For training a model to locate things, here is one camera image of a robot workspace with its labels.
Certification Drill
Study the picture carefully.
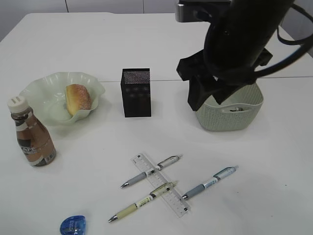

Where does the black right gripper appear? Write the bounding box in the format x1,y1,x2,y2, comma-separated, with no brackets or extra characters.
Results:
176,47,273,112

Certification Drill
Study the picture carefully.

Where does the dark paper ball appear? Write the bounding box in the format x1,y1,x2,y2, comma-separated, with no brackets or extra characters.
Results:
230,107,245,112

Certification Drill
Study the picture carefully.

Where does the grey grip pen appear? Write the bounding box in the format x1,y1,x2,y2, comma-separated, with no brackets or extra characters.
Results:
120,154,183,188

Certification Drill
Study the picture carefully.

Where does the clear plastic ruler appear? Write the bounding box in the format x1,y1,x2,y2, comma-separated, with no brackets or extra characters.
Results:
144,159,189,217

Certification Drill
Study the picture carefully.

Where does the bread roll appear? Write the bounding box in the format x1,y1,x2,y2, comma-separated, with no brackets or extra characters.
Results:
66,84,91,116

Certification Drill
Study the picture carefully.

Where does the brown coffee drink bottle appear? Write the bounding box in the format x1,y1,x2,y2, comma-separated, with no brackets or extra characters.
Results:
7,95,56,167

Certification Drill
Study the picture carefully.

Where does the blue pencil sharpener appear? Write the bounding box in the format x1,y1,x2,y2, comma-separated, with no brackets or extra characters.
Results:
59,215,86,235

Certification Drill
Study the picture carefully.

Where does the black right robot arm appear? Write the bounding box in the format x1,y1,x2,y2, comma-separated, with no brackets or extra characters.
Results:
176,0,293,111

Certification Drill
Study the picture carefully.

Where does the green plastic basket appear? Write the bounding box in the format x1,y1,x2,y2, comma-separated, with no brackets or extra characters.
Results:
195,83,264,131

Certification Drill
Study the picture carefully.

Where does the black mesh pen holder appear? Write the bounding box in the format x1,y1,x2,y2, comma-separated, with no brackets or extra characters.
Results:
120,68,152,118

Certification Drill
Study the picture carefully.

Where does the blue clip pen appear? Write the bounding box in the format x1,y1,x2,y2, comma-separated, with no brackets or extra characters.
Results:
182,165,239,200

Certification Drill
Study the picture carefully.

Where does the beige grip pen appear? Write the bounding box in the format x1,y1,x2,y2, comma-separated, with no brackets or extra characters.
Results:
108,181,178,223

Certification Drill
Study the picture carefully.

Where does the wavy green glass plate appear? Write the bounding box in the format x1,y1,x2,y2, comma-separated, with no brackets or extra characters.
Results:
20,72,105,126

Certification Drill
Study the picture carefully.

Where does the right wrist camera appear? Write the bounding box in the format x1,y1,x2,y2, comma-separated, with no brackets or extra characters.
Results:
175,0,231,23

